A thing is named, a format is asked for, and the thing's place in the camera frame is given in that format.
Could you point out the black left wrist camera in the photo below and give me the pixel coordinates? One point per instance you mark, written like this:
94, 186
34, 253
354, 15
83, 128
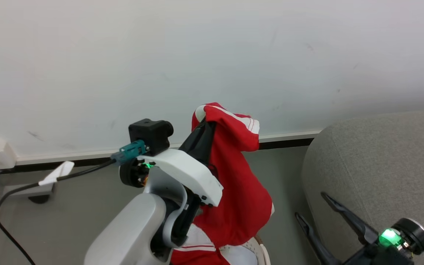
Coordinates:
149, 134

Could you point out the white black baseboard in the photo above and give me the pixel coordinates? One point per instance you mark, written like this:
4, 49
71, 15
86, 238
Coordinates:
87, 157

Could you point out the red white-striped garment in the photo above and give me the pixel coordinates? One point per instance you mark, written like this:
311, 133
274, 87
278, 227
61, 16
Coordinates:
241, 184

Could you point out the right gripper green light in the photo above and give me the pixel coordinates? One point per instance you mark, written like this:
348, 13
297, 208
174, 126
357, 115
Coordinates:
412, 233

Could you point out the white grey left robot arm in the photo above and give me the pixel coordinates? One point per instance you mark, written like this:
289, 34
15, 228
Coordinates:
134, 228

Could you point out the grey partition frame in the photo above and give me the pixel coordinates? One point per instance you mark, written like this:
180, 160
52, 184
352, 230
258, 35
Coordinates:
35, 189

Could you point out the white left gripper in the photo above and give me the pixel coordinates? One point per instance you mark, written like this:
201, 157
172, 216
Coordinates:
190, 171

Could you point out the grey fabric sofa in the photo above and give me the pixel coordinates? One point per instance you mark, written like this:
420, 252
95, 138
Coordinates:
381, 165

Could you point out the black partition foot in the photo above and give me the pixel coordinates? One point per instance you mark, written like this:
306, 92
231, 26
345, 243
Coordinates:
39, 199

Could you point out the pale white garment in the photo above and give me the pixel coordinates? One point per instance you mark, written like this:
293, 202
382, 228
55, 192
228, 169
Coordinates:
239, 255

